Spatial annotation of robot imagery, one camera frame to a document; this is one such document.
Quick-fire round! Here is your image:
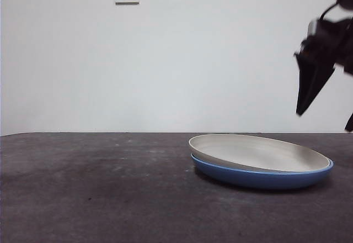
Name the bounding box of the pale grey right camera box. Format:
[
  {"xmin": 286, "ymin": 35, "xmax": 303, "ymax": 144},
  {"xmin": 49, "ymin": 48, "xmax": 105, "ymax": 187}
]
[{"xmin": 307, "ymin": 19, "xmax": 319, "ymax": 38}]

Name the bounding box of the blue round plate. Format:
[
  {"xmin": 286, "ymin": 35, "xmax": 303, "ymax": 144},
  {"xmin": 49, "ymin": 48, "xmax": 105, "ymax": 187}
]
[{"xmin": 191, "ymin": 153, "xmax": 334, "ymax": 191}]

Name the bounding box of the white round plate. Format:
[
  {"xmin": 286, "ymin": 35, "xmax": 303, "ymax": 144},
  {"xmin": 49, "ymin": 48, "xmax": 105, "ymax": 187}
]
[{"xmin": 188, "ymin": 134, "xmax": 331, "ymax": 173}]

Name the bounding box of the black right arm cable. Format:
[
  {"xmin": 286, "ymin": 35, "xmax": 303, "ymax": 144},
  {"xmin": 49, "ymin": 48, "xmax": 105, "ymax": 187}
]
[{"xmin": 320, "ymin": 1, "xmax": 340, "ymax": 22}]

